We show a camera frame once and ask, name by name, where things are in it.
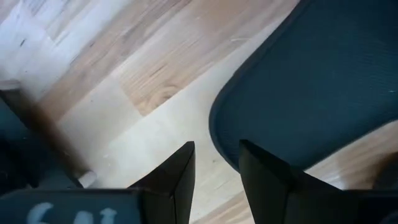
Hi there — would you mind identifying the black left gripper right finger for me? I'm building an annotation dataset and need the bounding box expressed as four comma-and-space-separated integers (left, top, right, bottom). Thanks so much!
238, 139, 352, 224

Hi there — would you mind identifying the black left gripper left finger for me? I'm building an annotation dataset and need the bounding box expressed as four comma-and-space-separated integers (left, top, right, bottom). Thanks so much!
129, 141, 196, 224

